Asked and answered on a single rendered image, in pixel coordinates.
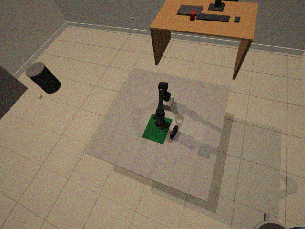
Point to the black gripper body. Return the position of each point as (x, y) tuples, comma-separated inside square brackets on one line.
[(166, 125)]

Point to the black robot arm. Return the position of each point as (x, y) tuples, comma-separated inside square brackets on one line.
[(163, 96)]

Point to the green circuit board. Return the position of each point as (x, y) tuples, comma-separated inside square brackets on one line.
[(154, 133)]

